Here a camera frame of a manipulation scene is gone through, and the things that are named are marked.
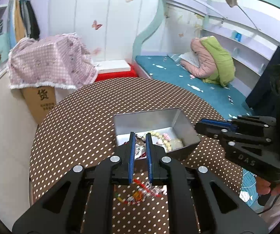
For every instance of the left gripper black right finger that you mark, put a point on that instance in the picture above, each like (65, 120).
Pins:
(198, 201)

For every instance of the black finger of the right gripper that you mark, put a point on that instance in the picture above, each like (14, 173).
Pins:
(216, 124)
(210, 132)

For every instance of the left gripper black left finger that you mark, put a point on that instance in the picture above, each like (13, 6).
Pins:
(81, 201)

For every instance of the person's right hand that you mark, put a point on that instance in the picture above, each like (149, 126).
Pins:
(263, 187)

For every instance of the teal patterned bed mattress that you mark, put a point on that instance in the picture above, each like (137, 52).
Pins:
(227, 101)

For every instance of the silver metal tin box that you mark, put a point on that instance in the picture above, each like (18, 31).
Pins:
(154, 131)

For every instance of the pink and green quilt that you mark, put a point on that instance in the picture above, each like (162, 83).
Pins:
(216, 63)

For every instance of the white pillow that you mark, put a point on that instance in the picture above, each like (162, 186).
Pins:
(191, 58)

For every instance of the brown polka dot tablecloth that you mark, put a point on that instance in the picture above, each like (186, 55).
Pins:
(82, 129)

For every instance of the brown cardboard box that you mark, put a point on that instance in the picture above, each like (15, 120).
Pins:
(40, 101)

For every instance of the pink checkered cloth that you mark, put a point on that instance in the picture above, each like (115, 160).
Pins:
(60, 61)

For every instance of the hanging clothes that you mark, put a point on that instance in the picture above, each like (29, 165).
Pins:
(22, 22)

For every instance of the cream cabinet with handles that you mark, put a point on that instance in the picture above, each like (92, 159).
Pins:
(17, 130)

